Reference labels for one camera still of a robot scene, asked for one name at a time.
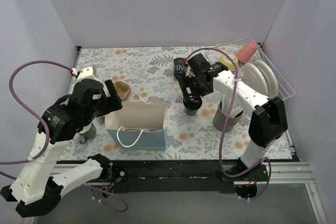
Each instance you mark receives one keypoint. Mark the grey cup with straws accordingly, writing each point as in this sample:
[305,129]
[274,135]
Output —
[221,114]

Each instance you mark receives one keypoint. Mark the front white plate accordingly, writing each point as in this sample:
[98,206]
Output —
[254,78]

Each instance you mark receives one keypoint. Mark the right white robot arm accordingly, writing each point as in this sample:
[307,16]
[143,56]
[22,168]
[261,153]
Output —
[268,120]

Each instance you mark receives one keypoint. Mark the single brown cup carrier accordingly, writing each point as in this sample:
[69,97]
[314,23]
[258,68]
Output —
[138,129]

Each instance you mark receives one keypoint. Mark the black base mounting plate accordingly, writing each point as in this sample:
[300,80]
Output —
[174,175]

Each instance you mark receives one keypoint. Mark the pink plastic cup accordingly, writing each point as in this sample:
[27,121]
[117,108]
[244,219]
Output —
[247,52]

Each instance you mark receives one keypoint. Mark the aluminium frame rail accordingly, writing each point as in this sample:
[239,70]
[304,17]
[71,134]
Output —
[288,196]

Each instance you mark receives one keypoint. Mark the white plate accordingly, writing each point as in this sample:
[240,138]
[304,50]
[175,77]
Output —
[254,78]
[269,76]

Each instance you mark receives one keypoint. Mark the black coffee cup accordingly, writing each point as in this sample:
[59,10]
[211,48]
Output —
[191,111]
[179,68]

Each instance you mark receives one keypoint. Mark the white wire dish rack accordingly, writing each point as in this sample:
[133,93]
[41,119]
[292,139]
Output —
[286,92]

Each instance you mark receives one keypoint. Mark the brown cardboard cup sleeves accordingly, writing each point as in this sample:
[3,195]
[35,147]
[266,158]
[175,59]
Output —
[123,90]

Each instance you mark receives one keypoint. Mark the yellow patterned bowl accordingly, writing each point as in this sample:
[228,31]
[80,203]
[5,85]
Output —
[225,61]

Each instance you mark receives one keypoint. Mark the light blue paper bag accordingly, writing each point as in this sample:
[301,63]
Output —
[143,115]

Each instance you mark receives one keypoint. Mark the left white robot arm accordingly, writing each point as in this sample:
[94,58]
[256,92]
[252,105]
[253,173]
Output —
[36,190]

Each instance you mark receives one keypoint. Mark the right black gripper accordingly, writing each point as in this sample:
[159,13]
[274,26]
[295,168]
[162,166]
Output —
[187,85]

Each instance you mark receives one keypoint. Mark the white paper cup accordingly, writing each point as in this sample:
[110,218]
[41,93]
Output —
[87,133]

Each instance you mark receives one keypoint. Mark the back white plate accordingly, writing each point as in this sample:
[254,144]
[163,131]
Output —
[269,76]

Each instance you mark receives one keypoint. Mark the black coffee cup lid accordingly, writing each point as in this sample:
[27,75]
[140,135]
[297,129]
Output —
[192,102]

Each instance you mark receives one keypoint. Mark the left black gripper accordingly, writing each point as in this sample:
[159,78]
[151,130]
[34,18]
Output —
[109,100]

